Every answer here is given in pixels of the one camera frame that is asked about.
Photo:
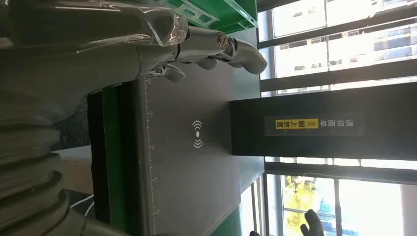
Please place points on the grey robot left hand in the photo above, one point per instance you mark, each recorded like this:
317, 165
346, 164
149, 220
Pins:
81, 49

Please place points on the yellow and black column label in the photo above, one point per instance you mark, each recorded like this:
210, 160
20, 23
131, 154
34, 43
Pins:
312, 123

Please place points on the dark green table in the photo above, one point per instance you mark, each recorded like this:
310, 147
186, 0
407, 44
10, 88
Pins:
112, 146

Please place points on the black scanner column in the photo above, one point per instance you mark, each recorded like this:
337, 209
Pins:
247, 130

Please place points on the black scanner platform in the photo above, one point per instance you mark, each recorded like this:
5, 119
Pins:
182, 182

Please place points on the green plastic crate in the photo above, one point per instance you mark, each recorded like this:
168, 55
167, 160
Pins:
228, 13

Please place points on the window with dark frame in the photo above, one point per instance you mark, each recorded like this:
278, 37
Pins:
299, 19

